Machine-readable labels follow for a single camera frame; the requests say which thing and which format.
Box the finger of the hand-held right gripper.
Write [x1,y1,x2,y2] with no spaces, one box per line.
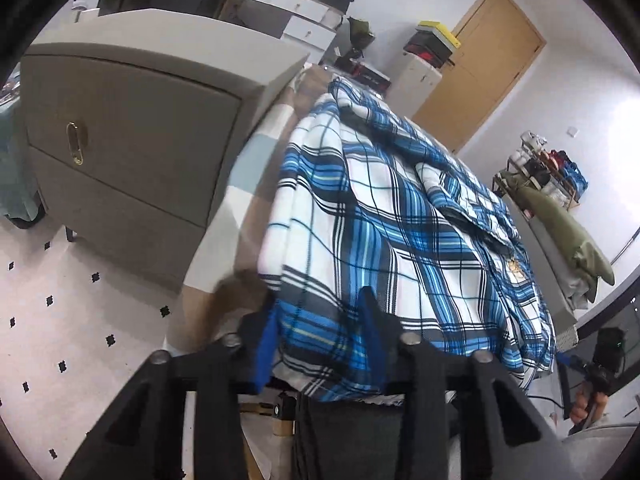
[554,351,591,420]

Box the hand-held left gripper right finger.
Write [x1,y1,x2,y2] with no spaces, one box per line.
[356,286,566,480]

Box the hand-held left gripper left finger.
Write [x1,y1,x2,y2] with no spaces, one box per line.
[60,300,281,480]

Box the blue plaid shirt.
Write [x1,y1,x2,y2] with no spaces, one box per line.
[257,77,558,403]

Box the person's right forearm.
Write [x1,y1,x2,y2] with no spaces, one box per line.
[560,412,636,466]

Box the person's right hand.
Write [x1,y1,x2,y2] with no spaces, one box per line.
[570,385,608,426]

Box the grey bedding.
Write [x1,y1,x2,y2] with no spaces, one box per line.
[502,195,591,311]

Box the dark cloth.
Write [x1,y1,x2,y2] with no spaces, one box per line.
[292,392,461,480]

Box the metal pole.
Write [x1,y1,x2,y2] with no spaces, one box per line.
[612,230,640,263]

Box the olive green pillow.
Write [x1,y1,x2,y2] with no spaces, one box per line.
[500,170,615,286]

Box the wooden shoe rack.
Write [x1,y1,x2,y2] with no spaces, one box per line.
[492,132,588,211]

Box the checkered bed sheet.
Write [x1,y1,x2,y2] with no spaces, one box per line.
[165,62,351,361]

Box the grey nightstand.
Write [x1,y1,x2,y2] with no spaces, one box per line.
[20,7,311,293]

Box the white plastic drawer cabinet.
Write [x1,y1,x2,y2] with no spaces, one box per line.
[387,50,443,116]

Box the wooden door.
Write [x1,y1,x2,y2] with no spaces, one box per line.
[412,0,547,153]

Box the black red shoe box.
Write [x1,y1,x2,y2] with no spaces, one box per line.
[402,27,453,68]

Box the teal cloth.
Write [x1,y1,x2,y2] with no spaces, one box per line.
[0,95,46,231]

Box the green wrapped bouquet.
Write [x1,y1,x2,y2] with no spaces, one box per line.
[345,16,376,58]

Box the yellow shoe box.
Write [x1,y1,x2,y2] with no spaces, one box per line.
[417,20,460,46]

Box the white drawer desk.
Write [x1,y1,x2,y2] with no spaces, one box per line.
[216,0,346,53]

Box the wooden bed frame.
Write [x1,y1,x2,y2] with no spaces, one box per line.
[240,392,301,480]

